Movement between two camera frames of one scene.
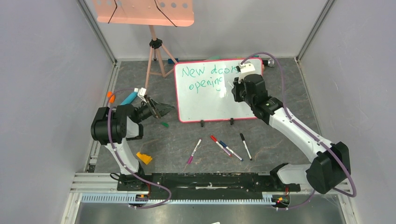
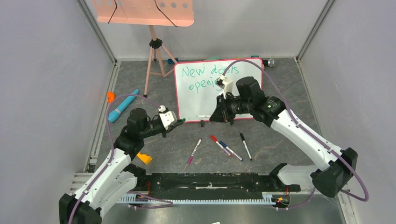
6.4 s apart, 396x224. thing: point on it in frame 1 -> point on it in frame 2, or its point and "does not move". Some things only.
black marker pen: (246, 146) does not move
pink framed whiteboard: (203, 90) does not move
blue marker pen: (223, 145) does not move
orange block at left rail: (112, 98) does not move
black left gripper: (160, 109) -> (171, 127)
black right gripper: (236, 93) -> (225, 109)
